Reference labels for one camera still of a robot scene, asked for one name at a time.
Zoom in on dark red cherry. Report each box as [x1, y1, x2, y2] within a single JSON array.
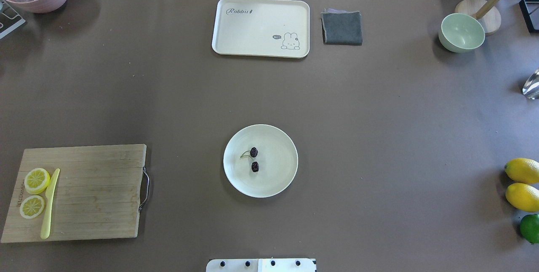
[[240, 147, 258, 158]]

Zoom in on cream rabbit tray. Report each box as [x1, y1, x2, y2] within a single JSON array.
[[212, 0, 310, 59]]

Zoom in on white round plate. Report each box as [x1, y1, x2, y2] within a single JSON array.
[[223, 124, 299, 198]]

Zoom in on grey folded cloth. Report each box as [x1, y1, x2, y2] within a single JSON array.
[[321, 9, 363, 45]]

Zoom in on wooden cutting board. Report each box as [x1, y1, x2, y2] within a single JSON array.
[[1, 144, 147, 243]]

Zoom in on mint green bowl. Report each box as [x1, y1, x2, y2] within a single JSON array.
[[438, 13, 486, 53]]

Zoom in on lemon slice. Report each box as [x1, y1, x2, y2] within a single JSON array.
[[19, 195, 45, 219], [24, 167, 51, 195]]

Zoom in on yellow plastic knife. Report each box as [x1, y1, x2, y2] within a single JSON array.
[[40, 168, 61, 240]]

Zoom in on yellow lemon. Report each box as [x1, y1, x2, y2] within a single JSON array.
[[504, 157, 539, 184], [505, 183, 539, 212]]

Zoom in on metal scoop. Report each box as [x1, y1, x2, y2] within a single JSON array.
[[522, 68, 539, 100]]

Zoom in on green lime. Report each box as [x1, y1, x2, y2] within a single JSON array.
[[519, 214, 539, 244]]

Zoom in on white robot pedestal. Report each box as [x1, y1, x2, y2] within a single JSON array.
[[205, 257, 317, 272]]

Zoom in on white wire cup rack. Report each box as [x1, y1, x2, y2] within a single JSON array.
[[0, 0, 26, 39]]

